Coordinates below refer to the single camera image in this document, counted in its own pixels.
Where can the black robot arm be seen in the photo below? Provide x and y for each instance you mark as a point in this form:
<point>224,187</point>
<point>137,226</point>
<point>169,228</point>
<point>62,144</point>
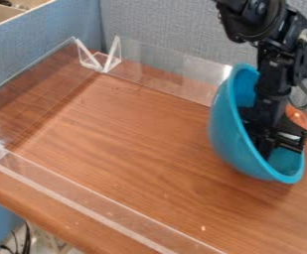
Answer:
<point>275,28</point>

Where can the wooden shelf box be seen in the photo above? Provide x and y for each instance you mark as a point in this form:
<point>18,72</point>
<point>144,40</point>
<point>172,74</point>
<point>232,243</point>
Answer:
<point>14,8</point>

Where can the blue plastic bowl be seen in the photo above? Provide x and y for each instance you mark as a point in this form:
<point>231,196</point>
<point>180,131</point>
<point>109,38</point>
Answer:
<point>284,167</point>

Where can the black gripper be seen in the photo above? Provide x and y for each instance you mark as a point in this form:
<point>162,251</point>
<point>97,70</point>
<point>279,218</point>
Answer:
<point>268,126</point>

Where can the white toy mushroom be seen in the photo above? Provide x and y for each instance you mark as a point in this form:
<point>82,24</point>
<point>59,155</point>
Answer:
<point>296,116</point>

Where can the clear acrylic barrier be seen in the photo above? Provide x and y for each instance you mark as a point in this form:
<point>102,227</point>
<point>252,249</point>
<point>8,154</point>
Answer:
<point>106,163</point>

